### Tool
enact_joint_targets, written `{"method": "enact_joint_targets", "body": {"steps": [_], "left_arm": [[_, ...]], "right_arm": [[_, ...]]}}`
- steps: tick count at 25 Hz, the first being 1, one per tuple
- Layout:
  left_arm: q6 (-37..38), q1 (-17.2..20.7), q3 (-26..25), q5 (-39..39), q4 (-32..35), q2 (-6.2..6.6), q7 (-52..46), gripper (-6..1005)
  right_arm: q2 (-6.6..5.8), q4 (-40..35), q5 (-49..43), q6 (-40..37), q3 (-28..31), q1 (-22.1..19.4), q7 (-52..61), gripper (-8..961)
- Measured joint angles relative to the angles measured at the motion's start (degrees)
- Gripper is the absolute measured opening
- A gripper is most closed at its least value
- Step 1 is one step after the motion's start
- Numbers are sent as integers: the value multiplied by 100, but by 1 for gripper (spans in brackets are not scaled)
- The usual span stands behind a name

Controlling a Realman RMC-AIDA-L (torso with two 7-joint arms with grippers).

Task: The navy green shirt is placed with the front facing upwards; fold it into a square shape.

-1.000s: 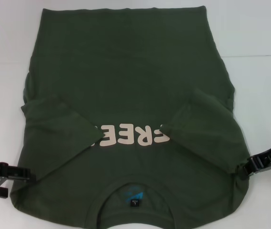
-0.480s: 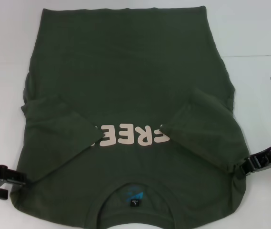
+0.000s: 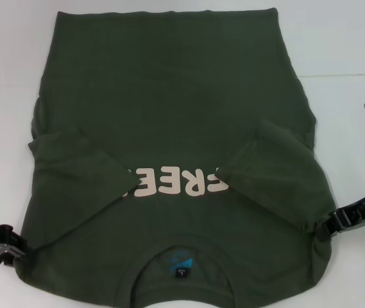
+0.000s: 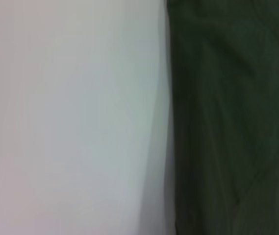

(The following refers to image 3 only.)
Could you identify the dark green printed t-shirt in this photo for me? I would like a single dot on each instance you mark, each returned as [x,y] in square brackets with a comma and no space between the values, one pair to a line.
[175,96]

